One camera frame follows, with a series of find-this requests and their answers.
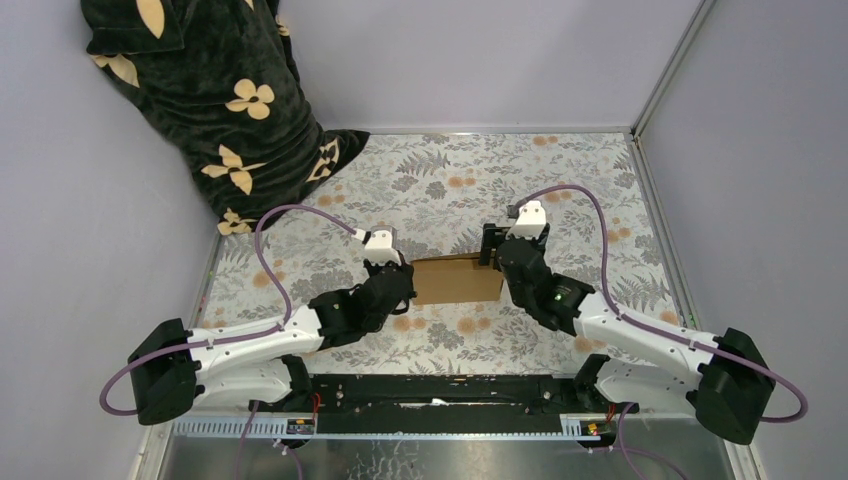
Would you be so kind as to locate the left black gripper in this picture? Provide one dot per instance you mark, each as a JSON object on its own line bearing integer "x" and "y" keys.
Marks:
{"x": 374, "y": 270}

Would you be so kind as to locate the black floral plush blanket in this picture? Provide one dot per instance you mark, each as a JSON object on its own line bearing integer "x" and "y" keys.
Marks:
{"x": 218, "y": 80}

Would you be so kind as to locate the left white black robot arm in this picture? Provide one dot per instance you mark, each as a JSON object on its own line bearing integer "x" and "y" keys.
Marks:
{"x": 175, "y": 370}

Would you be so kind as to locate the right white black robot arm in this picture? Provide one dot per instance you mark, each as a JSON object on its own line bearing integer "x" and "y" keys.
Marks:
{"x": 682, "y": 364}

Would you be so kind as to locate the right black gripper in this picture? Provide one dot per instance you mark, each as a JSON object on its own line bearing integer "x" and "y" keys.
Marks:
{"x": 492, "y": 236}

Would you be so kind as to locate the brown cardboard paper box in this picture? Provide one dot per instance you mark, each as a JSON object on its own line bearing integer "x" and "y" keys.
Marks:
{"x": 455, "y": 279}

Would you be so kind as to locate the floral patterned table mat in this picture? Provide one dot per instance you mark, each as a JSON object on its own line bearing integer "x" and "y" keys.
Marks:
{"x": 437, "y": 191}

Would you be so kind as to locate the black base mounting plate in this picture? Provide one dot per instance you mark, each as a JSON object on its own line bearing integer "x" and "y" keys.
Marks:
{"x": 443, "y": 404}

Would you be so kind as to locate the aluminium frame rail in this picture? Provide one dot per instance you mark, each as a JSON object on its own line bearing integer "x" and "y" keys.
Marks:
{"x": 295, "y": 430}

